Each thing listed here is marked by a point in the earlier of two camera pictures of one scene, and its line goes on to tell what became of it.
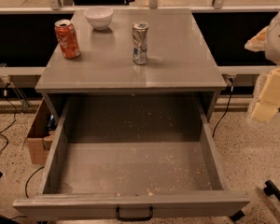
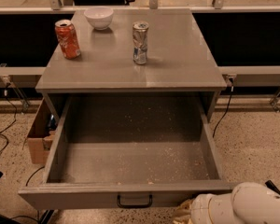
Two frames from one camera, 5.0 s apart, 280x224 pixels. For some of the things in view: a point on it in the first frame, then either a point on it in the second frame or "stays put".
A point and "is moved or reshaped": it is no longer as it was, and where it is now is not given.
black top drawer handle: x=133 y=219 to x=134 y=206
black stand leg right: x=271 y=189 stays put
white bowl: x=99 y=18 stays put
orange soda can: x=67 y=38 stays put
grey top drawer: x=132 y=156 is moved or reshaped
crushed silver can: x=139 y=47 stays put
